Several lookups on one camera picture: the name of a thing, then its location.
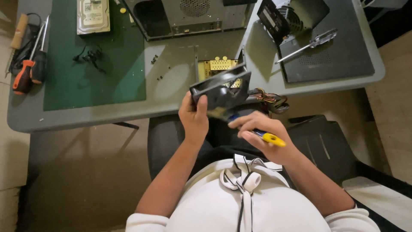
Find black power supply unit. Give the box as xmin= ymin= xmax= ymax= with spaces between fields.
xmin=257 ymin=0 xmax=330 ymax=44

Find black computer side panel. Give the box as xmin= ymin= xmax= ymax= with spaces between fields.
xmin=277 ymin=28 xmax=375 ymax=84

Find person's black trousers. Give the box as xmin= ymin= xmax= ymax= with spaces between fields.
xmin=193 ymin=108 xmax=268 ymax=181

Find black computer cooling fan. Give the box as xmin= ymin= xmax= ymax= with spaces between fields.
xmin=189 ymin=63 xmax=252 ymax=111

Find black plastic chair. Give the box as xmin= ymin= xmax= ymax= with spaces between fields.
xmin=147 ymin=110 xmax=412 ymax=232

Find silver hard disk drive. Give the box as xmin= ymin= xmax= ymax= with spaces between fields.
xmin=77 ymin=0 xmax=111 ymax=35

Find bundle of coloured wires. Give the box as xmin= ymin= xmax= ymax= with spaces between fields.
xmin=246 ymin=88 xmax=289 ymax=115

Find person's left hand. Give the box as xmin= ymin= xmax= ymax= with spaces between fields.
xmin=178 ymin=91 xmax=209 ymax=144

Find person's white hooded sweatshirt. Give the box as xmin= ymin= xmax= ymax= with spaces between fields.
xmin=125 ymin=154 xmax=382 ymax=232

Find yellow power supply circuit board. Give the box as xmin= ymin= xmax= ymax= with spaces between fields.
xmin=194 ymin=46 xmax=246 ymax=88

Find person's right hand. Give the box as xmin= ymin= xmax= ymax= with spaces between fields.
xmin=228 ymin=111 xmax=298 ymax=166

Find wooden handled tool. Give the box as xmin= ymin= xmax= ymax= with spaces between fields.
xmin=5 ymin=14 xmax=29 ymax=78

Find black cable clip bundle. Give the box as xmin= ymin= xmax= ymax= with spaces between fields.
xmin=73 ymin=45 xmax=106 ymax=73

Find grey computer case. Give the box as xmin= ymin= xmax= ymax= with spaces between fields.
xmin=124 ymin=0 xmax=258 ymax=42

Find blue yellow handled screwdriver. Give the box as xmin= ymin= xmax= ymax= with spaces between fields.
xmin=227 ymin=113 xmax=286 ymax=148

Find clear handled screwdriver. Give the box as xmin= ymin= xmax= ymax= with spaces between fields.
xmin=274 ymin=28 xmax=338 ymax=64

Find grey folding table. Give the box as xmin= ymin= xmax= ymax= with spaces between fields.
xmin=7 ymin=0 xmax=386 ymax=133

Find green cutting mat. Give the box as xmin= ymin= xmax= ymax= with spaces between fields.
xmin=43 ymin=0 xmax=147 ymax=111

